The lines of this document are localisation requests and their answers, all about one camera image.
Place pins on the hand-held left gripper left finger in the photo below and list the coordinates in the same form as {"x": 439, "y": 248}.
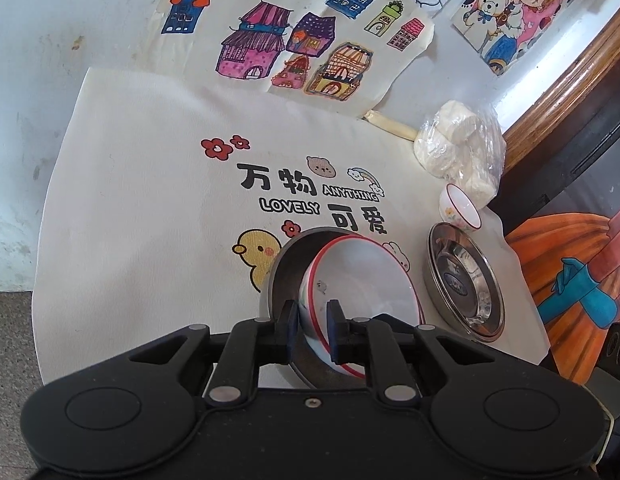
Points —
{"x": 290, "y": 332}

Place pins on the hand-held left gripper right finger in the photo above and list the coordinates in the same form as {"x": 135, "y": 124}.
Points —
{"x": 335, "y": 335}

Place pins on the white red-rimmed bowl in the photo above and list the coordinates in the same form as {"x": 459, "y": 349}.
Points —
{"x": 459, "y": 205}
{"x": 365, "y": 285}

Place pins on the steel bowl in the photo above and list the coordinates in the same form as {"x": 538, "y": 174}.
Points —
{"x": 290, "y": 265}

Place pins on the printed white tablecloth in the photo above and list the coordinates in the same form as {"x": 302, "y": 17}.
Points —
{"x": 140, "y": 210}

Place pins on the cream stick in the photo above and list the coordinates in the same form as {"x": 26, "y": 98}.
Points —
{"x": 392, "y": 126}

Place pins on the plastic bag of white rolls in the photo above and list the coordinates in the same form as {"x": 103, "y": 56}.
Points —
{"x": 459, "y": 145}

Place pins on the colourful houses drawing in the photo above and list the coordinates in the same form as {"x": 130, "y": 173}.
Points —
{"x": 290, "y": 35}

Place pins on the girl with teddy bear drawing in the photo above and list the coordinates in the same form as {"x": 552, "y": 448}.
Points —
{"x": 519, "y": 5}

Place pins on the wooden frame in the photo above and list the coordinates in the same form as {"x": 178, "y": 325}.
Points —
{"x": 564, "y": 95}

